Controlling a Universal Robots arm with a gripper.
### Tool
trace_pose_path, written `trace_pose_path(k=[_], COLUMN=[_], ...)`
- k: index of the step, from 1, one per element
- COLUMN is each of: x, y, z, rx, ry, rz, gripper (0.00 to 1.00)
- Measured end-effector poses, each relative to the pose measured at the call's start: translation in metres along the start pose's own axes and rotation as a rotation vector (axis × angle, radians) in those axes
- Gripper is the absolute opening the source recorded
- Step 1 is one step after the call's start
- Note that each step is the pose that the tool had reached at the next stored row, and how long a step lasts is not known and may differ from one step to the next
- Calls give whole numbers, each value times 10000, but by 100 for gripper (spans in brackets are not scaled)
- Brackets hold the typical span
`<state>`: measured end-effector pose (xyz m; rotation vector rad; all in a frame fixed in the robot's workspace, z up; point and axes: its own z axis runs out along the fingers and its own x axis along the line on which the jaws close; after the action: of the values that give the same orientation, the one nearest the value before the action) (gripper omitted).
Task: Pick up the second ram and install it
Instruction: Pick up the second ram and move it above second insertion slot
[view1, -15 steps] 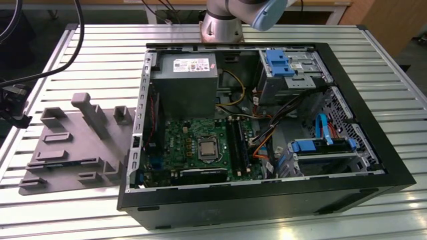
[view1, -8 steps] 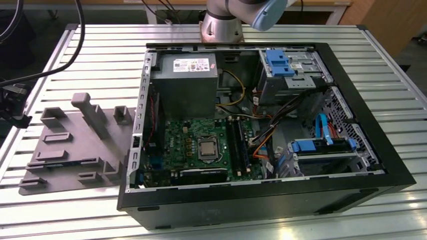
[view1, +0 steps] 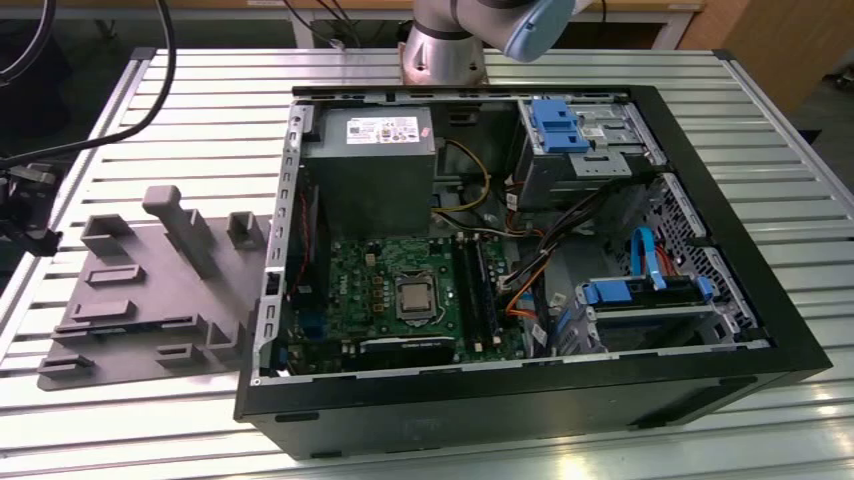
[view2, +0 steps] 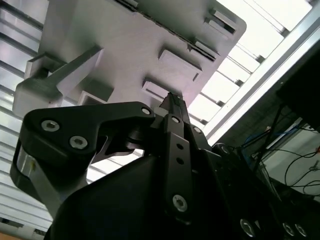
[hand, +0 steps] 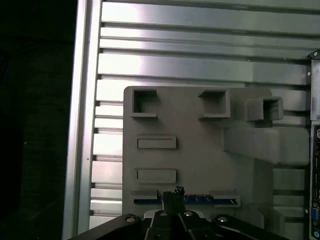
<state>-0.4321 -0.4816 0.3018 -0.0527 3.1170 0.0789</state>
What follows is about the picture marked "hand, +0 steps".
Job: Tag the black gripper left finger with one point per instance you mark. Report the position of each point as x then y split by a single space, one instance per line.
160 225

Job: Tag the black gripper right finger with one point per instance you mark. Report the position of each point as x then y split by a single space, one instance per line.
192 225

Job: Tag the RAM stick with black chips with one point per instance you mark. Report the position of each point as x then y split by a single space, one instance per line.
200 198

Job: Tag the grey plastic parts rack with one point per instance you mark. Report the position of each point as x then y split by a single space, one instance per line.
195 150

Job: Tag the black open PC case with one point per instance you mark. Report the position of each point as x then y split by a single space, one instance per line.
315 150

